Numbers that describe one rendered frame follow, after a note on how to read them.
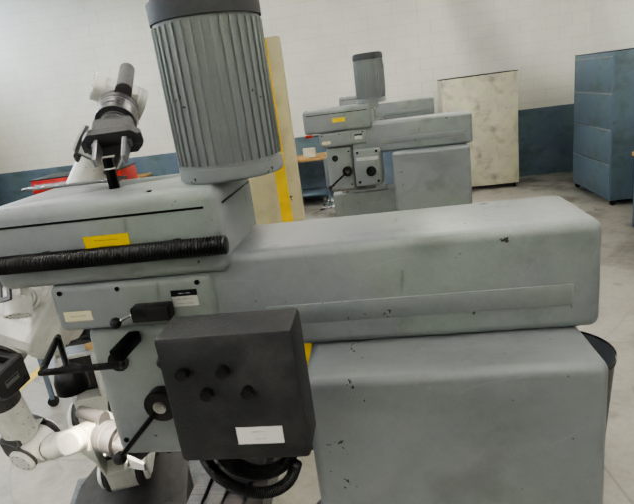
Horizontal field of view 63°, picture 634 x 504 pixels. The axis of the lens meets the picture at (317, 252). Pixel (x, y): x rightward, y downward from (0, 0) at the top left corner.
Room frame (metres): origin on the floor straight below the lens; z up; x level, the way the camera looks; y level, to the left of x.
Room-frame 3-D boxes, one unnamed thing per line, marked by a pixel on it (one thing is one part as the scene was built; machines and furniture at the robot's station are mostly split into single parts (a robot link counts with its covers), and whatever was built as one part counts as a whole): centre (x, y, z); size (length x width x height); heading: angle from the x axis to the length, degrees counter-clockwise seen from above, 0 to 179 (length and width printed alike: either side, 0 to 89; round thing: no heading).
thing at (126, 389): (1.06, 0.39, 1.47); 0.21 x 0.19 x 0.32; 172
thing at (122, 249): (0.91, 0.38, 1.79); 0.45 x 0.04 x 0.04; 82
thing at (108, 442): (1.16, 0.55, 1.22); 0.13 x 0.12 x 0.10; 150
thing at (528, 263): (0.99, -0.10, 1.66); 0.80 x 0.23 x 0.20; 82
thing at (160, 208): (1.06, 0.37, 1.81); 0.47 x 0.26 x 0.16; 82
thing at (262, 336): (0.69, 0.14, 1.62); 0.20 x 0.09 x 0.21; 82
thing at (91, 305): (1.06, 0.35, 1.68); 0.34 x 0.24 x 0.10; 82
